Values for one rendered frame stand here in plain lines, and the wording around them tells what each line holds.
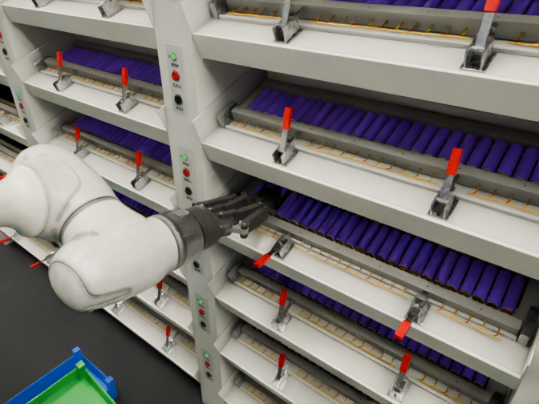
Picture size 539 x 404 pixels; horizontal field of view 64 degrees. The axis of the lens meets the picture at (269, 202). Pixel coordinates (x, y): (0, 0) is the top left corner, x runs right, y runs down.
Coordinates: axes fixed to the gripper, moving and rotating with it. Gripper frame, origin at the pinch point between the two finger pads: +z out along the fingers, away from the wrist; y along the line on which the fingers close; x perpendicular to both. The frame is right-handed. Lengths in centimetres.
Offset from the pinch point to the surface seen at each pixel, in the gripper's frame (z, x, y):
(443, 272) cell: 3.4, 2.3, -34.8
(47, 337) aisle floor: -8, 78, 83
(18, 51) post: -6, -19, 81
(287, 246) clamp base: -2.1, 6.3, -8.0
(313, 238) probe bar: 0.0, 3.8, -12.1
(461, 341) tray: -3.4, 8.6, -41.1
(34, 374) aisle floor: -19, 80, 71
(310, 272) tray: -3.5, 8.6, -14.3
